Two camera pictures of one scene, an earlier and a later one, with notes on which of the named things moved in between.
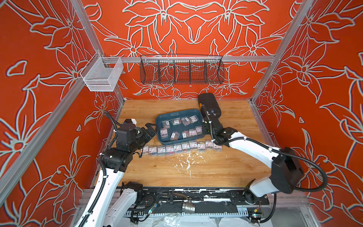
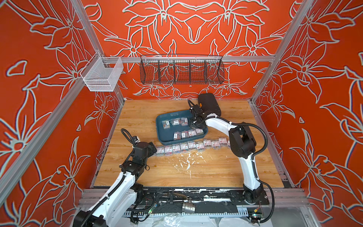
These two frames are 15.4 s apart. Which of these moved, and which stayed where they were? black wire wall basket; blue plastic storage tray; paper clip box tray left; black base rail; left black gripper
Moved: left black gripper
Stayed: black wire wall basket; paper clip box tray left; black base rail; blue plastic storage tray
